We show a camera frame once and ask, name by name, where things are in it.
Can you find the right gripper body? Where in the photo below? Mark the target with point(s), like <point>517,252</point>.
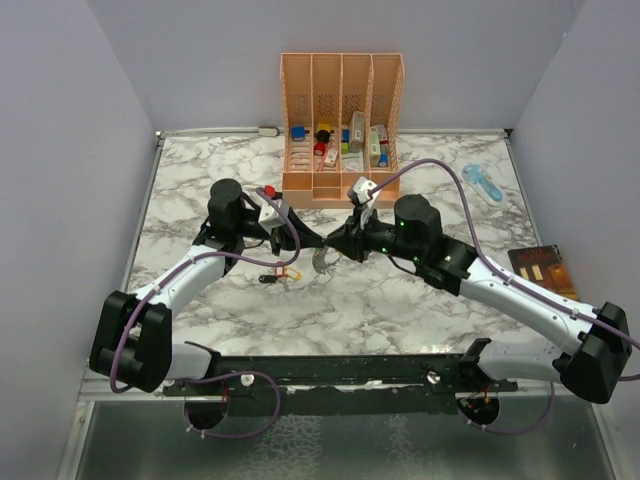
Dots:
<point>378,235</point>

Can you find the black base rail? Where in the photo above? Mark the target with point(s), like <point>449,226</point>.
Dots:
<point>342,384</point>

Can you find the red key tag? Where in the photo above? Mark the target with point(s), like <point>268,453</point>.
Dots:
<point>279,270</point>

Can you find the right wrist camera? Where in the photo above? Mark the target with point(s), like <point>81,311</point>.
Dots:
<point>364,200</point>

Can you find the paperback book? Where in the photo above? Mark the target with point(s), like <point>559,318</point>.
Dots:
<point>544,266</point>

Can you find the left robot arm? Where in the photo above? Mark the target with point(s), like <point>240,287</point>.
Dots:
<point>133,345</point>

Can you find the blue block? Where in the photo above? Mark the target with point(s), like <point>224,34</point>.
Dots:
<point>298,133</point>

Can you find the yellow key tag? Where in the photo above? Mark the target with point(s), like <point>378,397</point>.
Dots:
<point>292,274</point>

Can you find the white adapter at wall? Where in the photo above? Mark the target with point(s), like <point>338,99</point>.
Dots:
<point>268,131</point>

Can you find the white red box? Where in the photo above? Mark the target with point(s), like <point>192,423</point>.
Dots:
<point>378,142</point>

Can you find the peach desk organizer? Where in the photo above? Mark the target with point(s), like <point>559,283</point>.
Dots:
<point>329,88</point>

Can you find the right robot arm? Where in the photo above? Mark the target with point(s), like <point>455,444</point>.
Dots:
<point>584,348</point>

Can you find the tall grey box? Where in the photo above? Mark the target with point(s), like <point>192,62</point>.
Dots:
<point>356,132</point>

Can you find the blue toothbrush package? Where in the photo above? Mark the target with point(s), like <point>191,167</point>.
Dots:
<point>481,182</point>

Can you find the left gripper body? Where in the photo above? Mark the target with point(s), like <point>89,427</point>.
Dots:
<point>280,238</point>

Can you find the black key tag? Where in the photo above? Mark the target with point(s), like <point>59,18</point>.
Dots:
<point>268,279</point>

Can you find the metal keyring with yellow grip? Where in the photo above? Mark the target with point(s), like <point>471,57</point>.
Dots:
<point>325,259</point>

